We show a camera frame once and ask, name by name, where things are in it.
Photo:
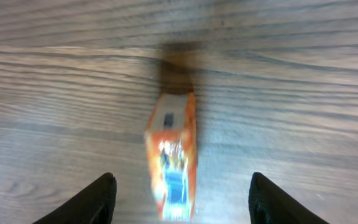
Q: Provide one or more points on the small orange snack box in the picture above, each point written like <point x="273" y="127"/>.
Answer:
<point x="170" y="143"/>

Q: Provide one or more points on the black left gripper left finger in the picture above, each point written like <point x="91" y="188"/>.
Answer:
<point x="93" y="205"/>

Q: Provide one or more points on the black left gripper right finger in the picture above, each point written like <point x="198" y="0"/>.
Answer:
<point x="269" y="204"/>

